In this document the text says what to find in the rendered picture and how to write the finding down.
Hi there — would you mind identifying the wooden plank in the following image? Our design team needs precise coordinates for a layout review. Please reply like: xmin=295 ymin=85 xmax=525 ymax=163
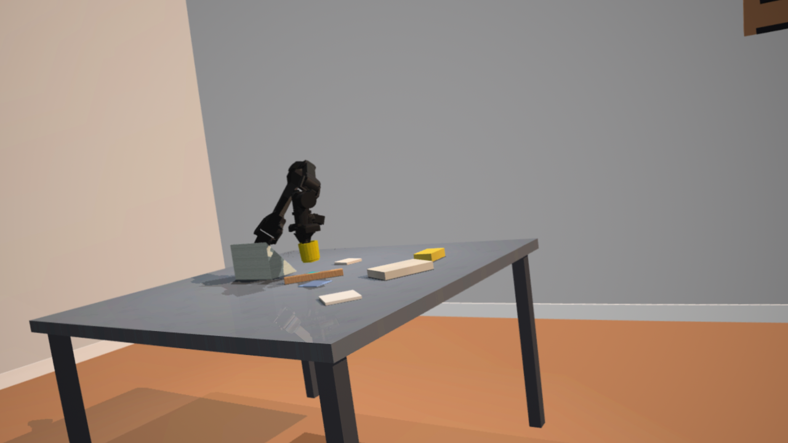
xmin=284 ymin=268 xmax=344 ymax=284

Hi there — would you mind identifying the yellow flat rectangular block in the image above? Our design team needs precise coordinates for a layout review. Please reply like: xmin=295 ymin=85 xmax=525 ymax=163
xmin=414 ymin=248 xmax=445 ymax=261

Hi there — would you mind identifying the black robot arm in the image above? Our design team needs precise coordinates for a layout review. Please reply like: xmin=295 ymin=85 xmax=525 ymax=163
xmin=254 ymin=160 xmax=325 ymax=246

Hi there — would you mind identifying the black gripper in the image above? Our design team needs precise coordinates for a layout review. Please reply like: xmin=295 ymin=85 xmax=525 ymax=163
xmin=288 ymin=209 xmax=321 ymax=244

